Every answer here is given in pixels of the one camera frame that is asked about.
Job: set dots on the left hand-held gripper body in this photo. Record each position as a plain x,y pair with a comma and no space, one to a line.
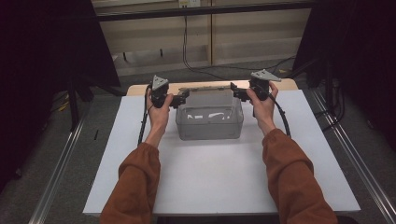
159,90

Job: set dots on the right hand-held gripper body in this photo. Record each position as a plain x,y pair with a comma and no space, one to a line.
261,83

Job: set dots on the clear plastic container lid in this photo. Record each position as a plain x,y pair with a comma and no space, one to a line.
210,97

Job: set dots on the clear plastic container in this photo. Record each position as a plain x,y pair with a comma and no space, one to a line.
209,129

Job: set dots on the person's left hand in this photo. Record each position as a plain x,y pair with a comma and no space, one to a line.
159,119

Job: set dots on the person's right hand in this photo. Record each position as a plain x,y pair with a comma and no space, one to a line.
264,113

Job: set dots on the wooden table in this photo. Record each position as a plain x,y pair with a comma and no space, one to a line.
289,84

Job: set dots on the small black floor piece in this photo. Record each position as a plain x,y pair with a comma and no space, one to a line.
96,134

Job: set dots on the white board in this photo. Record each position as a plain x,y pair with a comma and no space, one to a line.
214,174

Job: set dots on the black horizontal bar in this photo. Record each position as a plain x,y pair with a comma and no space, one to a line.
199,11

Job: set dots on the black stand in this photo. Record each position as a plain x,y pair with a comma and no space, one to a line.
74,102

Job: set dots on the yellow floor item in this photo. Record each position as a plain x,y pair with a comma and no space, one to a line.
63,106

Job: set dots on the black curtain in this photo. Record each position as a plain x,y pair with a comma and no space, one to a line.
361,56
37,62

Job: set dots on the white wall outlet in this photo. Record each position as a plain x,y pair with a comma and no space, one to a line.
189,3

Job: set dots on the aluminium rail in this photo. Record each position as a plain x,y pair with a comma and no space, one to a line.
358,161
59,168

